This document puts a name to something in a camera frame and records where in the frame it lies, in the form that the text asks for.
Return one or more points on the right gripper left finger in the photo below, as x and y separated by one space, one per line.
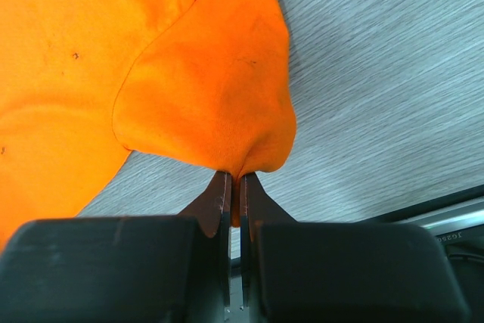
170 268

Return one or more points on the orange t-shirt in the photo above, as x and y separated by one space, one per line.
86 82

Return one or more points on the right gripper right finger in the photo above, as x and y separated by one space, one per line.
341 272

